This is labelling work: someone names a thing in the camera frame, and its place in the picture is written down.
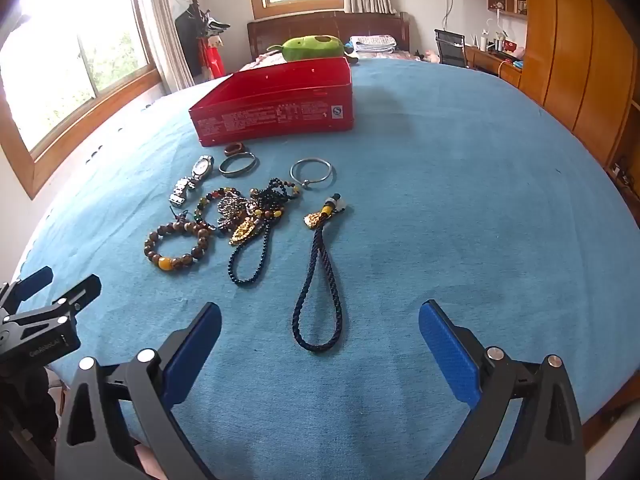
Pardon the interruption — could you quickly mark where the multicolour bead bracelet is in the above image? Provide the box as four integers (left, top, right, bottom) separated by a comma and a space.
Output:
192, 187, 246, 233

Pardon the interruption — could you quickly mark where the red tin box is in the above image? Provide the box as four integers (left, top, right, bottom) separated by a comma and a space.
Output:
188, 56, 353, 147

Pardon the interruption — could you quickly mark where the wooden desk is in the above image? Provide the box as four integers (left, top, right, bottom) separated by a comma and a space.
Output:
465, 45, 523, 86

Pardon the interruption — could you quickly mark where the wooden coat rack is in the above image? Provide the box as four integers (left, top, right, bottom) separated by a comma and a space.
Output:
175, 0, 231, 83

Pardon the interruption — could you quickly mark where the large wooden window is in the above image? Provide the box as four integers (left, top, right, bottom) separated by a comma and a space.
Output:
0, 0, 161, 196

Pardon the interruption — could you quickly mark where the folded bedding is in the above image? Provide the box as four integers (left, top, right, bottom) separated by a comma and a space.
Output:
348, 35, 398, 53

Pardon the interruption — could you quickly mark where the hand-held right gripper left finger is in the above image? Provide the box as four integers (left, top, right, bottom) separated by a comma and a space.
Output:
54, 302, 223, 480

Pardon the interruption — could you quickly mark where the wooden wardrobe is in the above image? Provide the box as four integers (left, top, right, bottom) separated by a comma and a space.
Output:
520, 0, 640, 171

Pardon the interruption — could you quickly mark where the person's left hand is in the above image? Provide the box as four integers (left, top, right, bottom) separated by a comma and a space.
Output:
0, 367, 57, 461

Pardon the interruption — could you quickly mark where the brown bead bracelet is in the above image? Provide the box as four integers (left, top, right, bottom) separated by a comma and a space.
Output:
145, 220, 213, 271

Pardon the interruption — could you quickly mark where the blue blanket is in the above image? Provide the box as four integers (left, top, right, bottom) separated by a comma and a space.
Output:
15, 57, 636, 480

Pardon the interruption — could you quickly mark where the navy braided cord charm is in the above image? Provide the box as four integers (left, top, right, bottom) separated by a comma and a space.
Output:
292, 192, 351, 353

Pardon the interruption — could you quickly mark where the silver wristwatch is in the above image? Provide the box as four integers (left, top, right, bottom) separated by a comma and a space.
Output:
168, 154, 215, 207

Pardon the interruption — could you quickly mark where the green plush toy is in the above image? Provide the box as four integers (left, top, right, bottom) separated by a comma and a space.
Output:
266, 34, 346, 63

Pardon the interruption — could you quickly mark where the gold pendant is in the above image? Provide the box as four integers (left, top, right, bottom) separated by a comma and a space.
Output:
229, 216, 261, 247

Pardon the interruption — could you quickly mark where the red hanging garment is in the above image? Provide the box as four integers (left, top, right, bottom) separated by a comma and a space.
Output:
197, 35, 226, 81

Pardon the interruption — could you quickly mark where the gold and silver chain pile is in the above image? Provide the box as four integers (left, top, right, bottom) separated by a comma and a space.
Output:
216, 197, 258, 233

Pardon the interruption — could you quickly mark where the dark metal bangle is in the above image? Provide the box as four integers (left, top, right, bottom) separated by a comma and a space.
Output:
218, 152, 260, 178

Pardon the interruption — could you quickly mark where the wooden headboard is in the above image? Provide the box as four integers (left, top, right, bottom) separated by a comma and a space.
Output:
246, 11, 412, 58

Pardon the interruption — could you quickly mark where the black office chair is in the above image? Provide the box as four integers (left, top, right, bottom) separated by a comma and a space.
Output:
434, 29, 468, 68

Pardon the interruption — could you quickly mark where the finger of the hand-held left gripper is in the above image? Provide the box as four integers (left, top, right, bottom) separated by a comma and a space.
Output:
0, 266, 54, 313
10, 275, 102, 333

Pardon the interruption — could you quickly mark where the dark bead necklace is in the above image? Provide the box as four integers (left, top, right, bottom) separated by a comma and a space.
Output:
228, 178, 302, 287

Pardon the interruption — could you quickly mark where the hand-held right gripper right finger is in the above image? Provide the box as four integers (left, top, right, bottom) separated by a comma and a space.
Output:
419, 300, 587, 480

